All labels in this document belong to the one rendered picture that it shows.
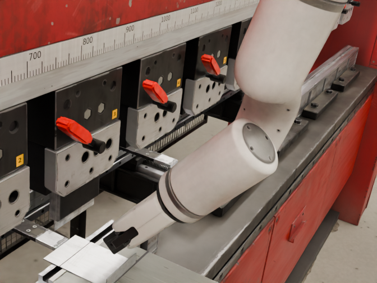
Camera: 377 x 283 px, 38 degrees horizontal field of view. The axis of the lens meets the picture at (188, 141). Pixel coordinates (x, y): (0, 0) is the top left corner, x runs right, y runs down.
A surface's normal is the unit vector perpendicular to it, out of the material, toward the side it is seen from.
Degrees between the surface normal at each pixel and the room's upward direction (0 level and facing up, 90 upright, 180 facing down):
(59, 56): 90
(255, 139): 40
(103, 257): 0
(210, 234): 0
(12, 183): 90
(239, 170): 101
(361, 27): 90
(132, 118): 90
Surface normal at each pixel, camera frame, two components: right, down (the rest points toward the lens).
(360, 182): -0.47, 0.33
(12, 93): 0.87, 0.29
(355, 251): 0.11, -0.90
